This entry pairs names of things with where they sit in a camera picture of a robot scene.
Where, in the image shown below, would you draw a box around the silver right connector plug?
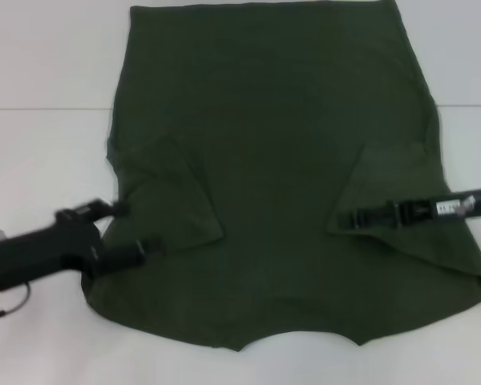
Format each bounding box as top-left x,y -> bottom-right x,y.
455,195 -> 479,214

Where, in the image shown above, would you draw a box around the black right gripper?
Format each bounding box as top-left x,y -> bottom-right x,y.
342,187 -> 481,232

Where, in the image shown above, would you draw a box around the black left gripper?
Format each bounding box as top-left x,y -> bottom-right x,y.
0,199 -> 166,292

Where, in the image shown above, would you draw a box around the dark green t-shirt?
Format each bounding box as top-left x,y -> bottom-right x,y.
79,0 -> 481,353

